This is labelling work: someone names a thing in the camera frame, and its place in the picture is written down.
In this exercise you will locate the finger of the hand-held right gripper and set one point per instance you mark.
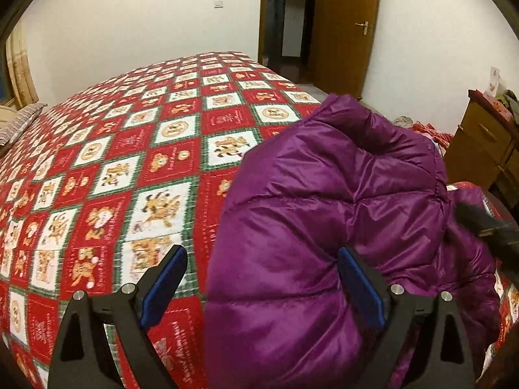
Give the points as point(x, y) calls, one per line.
point(486, 223)

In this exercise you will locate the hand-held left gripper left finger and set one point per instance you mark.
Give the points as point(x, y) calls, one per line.
point(160, 291)

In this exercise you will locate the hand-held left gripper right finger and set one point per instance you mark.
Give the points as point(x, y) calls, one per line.
point(365, 291)

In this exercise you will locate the purple down jacket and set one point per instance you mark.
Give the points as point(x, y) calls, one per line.
point(308, 219)

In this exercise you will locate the brown wooden cabinet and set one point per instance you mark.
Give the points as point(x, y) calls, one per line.
point(478, 146)

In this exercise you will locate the red patterned cloth pile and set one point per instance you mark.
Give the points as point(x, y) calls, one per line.
point(425, 131)

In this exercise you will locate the red printed patchwork bedspread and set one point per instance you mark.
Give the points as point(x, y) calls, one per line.
point(121, 150)

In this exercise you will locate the striped pillow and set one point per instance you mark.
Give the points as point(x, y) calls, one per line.
point(20, 121)

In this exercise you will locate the brown wooden door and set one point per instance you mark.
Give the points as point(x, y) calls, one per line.
point(344, 40)

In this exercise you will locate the cream wooden headboard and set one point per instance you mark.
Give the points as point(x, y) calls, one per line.
point(22, 73)

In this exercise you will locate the paper card on wall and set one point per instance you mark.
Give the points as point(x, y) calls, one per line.
point(494, 80)

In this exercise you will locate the brown wooden door frame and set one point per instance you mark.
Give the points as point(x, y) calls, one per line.
point(262, 16)

